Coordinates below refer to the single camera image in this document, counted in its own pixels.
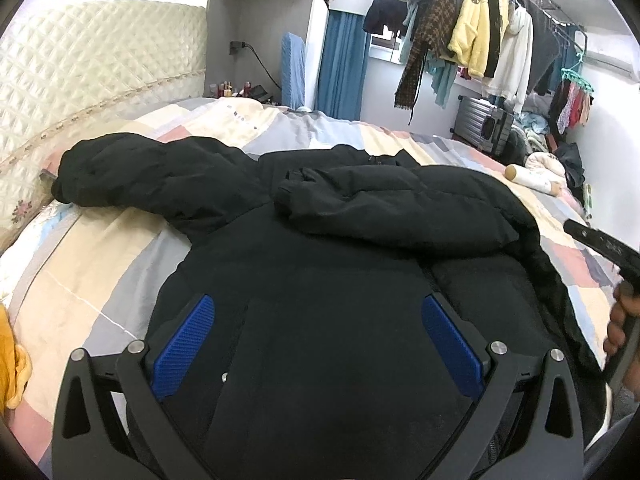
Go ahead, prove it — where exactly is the hanging black coat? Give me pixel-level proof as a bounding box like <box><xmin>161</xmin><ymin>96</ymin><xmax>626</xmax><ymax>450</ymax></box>
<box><xmin>482</xmin><ymin>0</ymin><xmax>502</xmax><ymax>78</ymax></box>

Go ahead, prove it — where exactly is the pale blue printed pillow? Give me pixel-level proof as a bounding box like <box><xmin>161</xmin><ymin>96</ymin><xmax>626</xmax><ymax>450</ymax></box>
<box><xmin>0</xmin><ymin>202</ymin><xmax>83</xmax><ymax>281</ymax></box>

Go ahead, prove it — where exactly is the white hoodie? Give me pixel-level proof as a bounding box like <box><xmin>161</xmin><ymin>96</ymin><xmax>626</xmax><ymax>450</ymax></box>
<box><xmin>482</xmin><ymin>5</ymin><xmax>535</xmax><ymax>103</ymax></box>

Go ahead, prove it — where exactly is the cream bolster pillow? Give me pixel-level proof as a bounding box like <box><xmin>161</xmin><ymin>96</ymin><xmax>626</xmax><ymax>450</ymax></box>
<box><xmin>504</xmin><ymin>162</ymin><xmax>568</xmax><ymax>196</ymax></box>

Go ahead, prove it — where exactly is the pile of clothes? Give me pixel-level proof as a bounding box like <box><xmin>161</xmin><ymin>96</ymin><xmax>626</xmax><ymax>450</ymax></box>
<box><xmin>510</xmin><ymin>110</ymin><xmax>587</xmax><ymax>196</ymax></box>

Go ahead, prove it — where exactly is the yellow cloth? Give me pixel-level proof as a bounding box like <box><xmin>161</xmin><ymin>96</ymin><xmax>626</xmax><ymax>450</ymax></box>
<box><xmin>0</xmin><ymin>305</ymin><xmax>33</xmax><ymax>411</ymax></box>

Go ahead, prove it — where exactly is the dark grey sweater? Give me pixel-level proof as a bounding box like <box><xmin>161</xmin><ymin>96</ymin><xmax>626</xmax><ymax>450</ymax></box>
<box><xmin>520</xmin><ymin>0</ymin><xmax>563</xmax><ymax>96</ymax></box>

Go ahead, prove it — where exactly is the brown houndstooth scarf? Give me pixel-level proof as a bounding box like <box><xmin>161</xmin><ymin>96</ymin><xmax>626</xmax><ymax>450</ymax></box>
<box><xmin>394</xmin><ymin>0</ymin><xmax>458</xmax><ymax>111</ymax></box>

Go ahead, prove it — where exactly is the white air conditioner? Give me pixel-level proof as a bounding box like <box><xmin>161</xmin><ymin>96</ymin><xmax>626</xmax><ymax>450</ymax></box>
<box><xmin>582</xmin><ymin>47</ymin><xmax>640</xmax><ymax>81</ymax></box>

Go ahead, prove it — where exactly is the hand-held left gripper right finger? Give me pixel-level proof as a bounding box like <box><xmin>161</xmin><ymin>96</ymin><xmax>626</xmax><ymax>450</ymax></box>
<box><xmin>421</xmin><ymin>294</ymin><xmax>586</xmax><ymax>480</ymax></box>

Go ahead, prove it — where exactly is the cream quilted headboard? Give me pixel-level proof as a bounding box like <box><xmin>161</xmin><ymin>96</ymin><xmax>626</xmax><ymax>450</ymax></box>
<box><xmin>0</xmin><ymin>0</ymin><xmax>208</xmax><ymax>251</ymax></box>

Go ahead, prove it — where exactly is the person's right hand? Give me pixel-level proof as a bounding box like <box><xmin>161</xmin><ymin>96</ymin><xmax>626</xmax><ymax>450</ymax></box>
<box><xmin>604</xmin><ymin>280</ymin><xmax>640</xmax><ymax>357</ymax></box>

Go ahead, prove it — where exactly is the row of cosmetic bottles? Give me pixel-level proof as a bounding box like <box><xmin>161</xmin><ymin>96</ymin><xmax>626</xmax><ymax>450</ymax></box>
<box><xmin>210</xmin><ymin>80</ymin><xmax>251</xmax><ymax>99</ymax></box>

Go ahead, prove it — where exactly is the cream plush blanket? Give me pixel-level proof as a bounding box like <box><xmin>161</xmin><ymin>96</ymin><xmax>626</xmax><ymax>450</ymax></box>
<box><xmin>525</xmin><ymin>152</ymin><xmax>568</xmax><ymax>176</ymax></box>

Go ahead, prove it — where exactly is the patchwork bed quilt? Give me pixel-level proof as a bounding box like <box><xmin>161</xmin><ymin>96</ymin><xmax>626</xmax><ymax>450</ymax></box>
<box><xmin>0</xmin><ymin>95</ymin><xmax>626</xmax><ymax>461</ymax></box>

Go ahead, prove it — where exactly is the blue curtain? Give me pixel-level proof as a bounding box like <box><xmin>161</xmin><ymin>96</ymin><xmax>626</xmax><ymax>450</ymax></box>
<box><xmin>315</xmin><ymin>10</ymin><xmax>371</xmax><ymax>123</ymax></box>

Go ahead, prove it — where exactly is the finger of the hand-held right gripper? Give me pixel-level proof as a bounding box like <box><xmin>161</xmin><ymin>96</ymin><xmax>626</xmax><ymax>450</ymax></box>
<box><xmin>564</xmin><ymin>217</ymin><xmax>640</xmax><ymax>267</ymax></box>

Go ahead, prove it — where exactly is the hanging small laundry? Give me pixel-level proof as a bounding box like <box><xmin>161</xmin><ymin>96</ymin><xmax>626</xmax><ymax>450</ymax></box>
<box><xmin>550</xmin><ymin>77</ymin><xmax>594</xmax><ymax>133</ymax></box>

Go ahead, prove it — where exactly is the hanging black jacket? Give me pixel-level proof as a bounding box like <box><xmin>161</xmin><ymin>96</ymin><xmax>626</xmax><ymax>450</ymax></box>
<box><xmin>362</xmin><ymin>0</ymin><xmax>417</xmax><ymax>38</ymax></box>

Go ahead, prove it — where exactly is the yellow fleece jacket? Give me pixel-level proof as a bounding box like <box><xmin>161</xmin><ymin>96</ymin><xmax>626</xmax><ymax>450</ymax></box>
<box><xmin>446</xmin><ymin>0</ymin><xmax>493</xmax><ymax>78</ymax></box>

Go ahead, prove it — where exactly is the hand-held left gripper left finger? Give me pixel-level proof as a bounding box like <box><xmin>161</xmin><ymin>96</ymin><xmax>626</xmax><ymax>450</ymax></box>
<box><xmin>50</xmin><ymin>294</ymin><xmax>216</xmax><ymax>480</ymax></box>

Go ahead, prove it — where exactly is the black charger cable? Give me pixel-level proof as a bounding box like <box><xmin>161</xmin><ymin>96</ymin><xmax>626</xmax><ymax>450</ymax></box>
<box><xmin>242</xmin><ymin>42</ymin><xmax>281</xmax><ymax>92</ymax></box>

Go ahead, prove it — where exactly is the light teal garment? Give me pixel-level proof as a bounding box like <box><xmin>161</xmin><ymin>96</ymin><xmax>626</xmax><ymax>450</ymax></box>
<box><xmin>400</xmin><ymin>0</ymin><xmax>458</xmax><ymax>109</ymax></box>

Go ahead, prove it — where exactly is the green clip hanger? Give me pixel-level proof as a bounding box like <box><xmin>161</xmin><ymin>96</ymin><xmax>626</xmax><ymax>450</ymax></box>
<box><xmin>560</xmin><ymin>52</ymin><xmax>596</xmax><ymax>91</ymax></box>

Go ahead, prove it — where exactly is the black puffer jacket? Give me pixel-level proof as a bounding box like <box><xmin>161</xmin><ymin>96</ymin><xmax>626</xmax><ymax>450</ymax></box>
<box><xmin>51</xmin><ymin>132</ymin><xmax>613</xmax><ymax>480</ymax></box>

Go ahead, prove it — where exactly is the grey wall cabinet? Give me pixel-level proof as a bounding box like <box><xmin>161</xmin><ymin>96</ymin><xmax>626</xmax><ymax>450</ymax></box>
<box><xmin>205</xmin><ymin>0</ymin><xmax>331</xmax><ymax>111</ymax></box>

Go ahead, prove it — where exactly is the grey ribbed suitcase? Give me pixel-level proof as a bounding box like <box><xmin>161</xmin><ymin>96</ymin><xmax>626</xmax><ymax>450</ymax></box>
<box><xmin>457</xmin><ymin>95</ymin><xmax>516</xmax><ymax>156</ymax></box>

